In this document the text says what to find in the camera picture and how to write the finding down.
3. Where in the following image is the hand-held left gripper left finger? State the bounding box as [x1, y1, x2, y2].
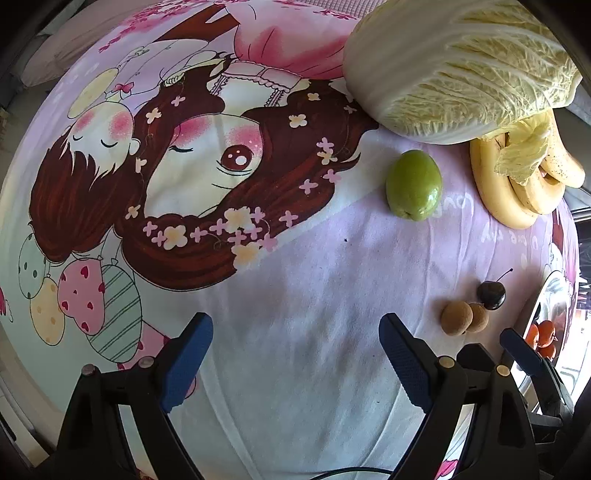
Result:
[54, 312, 214, 480]

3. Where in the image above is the black cable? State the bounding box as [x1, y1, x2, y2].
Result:
[313, 468, 394, 480]

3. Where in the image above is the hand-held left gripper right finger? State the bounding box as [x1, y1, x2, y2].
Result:
[379, 312, 539, 480]

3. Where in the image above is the round green jujube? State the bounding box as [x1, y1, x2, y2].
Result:
[385, 150, 443, 222]

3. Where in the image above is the round metal plate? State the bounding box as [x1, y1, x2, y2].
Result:
[521, 269, 583, 412]

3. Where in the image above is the dark cherry with stem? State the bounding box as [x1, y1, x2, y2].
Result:
[476, 268, 514, 311]

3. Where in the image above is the spotted yellow banana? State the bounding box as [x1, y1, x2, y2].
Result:
[539, 111, 587, 189]

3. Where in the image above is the brown longan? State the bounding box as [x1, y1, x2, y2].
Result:
[440, 301, 474, 335]
[467, 302, 490, 333]

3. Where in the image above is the cartoon printed bedsheet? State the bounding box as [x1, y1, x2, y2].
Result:
[0, 0, 581, 480]

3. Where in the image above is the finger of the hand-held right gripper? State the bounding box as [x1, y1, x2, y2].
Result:
[456, 344, 498, 371]
[500, 328, 576, 417]

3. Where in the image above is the napa cabbage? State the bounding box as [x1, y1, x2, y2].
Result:
[342, 0, 582, 186]

